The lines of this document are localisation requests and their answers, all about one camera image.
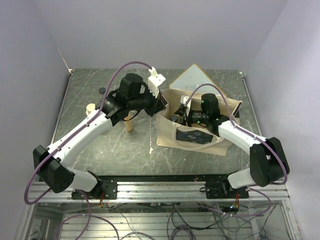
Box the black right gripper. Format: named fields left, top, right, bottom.
left=169, top=106, right=209, bottom=134

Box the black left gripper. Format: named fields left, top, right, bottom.
left=128, top=84, right=166, bottom=117

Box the cream canvas tote bag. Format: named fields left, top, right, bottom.
left=156, top=89, right=232, bottom=156

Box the clear bottle with dark cap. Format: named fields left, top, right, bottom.
left=170, top=114, right=183, bottom=124

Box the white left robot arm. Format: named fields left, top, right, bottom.
left=33, top=72, right=167, bottom=199

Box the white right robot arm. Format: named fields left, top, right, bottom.
left=172, top=93, right=290, bottom=198

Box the beige squeeze tube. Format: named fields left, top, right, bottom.
left=123, top=112, right=133, bottom=133

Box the cream cylindrical bottle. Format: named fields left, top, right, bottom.
left=85, top=103, right=97, bottom=117

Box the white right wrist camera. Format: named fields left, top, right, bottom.
left=180, top=95, right=192, bottom=108

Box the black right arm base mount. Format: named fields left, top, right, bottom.
left=199, top=181, right=249, bottom=199

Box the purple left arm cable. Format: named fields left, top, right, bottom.
left=23, top=60, right=154, bottom=240

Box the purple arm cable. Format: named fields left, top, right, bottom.
left=23, top=60, right=154, bottom=240
left=186, top=83, right=287, bottom=218

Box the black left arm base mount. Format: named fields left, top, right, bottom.
left=71, top=179, right=118, bottom=200

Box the aluminium front frame rail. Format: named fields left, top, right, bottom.
left=28, top=182, right=290, bottom=203

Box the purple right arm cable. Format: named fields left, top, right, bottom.
left=186, top=83, right=287, bottom=218

